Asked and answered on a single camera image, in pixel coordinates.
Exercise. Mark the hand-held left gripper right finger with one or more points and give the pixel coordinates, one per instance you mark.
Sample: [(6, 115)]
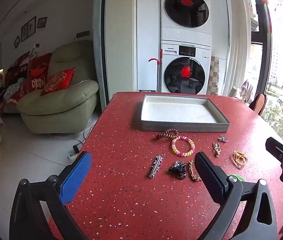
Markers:
[(210, 180)]

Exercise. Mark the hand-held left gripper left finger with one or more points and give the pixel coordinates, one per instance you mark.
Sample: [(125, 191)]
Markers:
[(76, 177)]

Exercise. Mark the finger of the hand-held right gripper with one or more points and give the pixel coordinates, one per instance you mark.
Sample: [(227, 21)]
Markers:
[(277, 150)]

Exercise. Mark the green bangle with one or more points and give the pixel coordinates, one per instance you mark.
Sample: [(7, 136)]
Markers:
[(240, 178)]

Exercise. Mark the black claw hair clip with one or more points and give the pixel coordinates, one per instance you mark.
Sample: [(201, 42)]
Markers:
[(177, 171)]

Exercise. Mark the rhinestone heart hair clip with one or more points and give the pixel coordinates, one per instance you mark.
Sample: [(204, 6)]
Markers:
[(223, 138)]

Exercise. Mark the silver hair clip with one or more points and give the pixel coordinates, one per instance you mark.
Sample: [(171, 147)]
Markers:
[(156, 166)]

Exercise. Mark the grey jewelry tray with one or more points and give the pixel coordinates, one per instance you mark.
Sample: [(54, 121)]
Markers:
[(181, 112)]

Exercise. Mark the rabbit shaped hair clip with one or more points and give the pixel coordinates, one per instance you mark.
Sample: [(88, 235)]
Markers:
[(217, 150)]

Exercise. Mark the pale clothes pile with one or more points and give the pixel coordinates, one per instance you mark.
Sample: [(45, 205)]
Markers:
[(245, 91)]

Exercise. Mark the green armchair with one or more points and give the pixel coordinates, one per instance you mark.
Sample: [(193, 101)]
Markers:
[(64, 105)]

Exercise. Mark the checkered cloth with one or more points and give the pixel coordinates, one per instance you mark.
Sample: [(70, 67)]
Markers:
[(214, 76)]

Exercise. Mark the red embroidered cushion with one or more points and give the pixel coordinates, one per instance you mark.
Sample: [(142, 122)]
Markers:
[(57, 81)]

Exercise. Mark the white washing machine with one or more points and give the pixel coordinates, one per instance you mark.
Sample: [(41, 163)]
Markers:
[(185, 72)]

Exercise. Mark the sofa with red blanket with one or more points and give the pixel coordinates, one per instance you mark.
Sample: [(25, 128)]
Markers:
[(9, 85)]

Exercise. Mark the white curtain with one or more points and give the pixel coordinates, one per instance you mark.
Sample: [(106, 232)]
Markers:
[(236, 42)]

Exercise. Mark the white dryer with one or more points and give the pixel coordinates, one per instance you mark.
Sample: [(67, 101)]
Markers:
[(185, 7)]

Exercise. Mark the small picture frame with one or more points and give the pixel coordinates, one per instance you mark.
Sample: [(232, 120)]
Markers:
[(17, 42)]

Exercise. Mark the large picture frame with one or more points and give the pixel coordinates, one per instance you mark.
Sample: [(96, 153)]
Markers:
[(28, 29)]

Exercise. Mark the medium picture frame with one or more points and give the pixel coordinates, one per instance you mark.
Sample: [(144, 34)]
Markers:
[(42, 22)]

